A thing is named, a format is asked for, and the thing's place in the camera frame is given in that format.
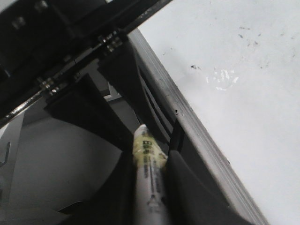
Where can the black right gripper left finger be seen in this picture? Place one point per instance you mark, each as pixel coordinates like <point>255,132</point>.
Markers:
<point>81,104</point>

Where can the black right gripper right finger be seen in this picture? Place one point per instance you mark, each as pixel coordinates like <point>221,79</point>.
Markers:
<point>180,198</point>

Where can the white whiteboard marker with tape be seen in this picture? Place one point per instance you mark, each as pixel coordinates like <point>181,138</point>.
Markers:
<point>150,206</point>

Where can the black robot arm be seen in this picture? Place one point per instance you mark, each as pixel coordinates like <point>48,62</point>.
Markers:
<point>44,44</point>

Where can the white whiteboard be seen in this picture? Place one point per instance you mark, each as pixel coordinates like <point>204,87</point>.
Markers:
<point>237,63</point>

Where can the grey aluminium whiteboard frame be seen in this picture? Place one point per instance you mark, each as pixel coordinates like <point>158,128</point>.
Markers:
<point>217,164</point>

